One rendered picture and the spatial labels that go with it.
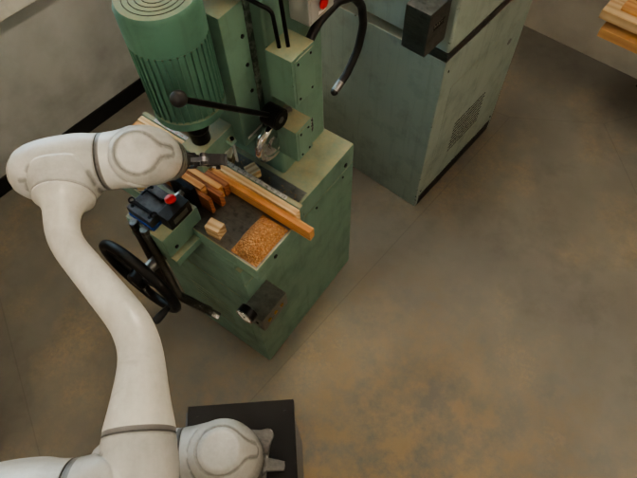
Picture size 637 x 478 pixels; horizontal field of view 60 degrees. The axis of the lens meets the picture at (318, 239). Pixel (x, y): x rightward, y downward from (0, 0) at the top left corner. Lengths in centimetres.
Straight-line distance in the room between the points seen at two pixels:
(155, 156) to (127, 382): 36
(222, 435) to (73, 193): 64
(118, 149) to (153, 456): 47
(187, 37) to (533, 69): 249
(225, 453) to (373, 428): 101
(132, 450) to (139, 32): 76
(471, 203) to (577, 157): 62
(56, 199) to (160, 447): 44
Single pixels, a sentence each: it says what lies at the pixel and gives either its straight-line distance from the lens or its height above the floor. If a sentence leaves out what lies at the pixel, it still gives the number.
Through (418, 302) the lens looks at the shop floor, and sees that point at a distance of 241.
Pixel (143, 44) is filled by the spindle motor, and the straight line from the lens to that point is 119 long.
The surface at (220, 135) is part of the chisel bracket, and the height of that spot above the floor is 107.
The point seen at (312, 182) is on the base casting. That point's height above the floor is 80.
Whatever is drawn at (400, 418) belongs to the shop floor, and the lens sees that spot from 224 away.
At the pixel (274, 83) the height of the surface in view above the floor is 120.
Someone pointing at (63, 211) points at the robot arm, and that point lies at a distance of 99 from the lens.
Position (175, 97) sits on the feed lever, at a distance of 113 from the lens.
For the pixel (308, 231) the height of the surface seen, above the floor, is 94.
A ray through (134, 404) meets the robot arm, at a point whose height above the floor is 144.
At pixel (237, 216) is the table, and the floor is 90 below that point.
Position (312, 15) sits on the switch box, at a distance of 137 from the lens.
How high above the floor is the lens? 218
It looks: 60 degrees down
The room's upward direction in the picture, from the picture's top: 3 degrees counter-clockwise
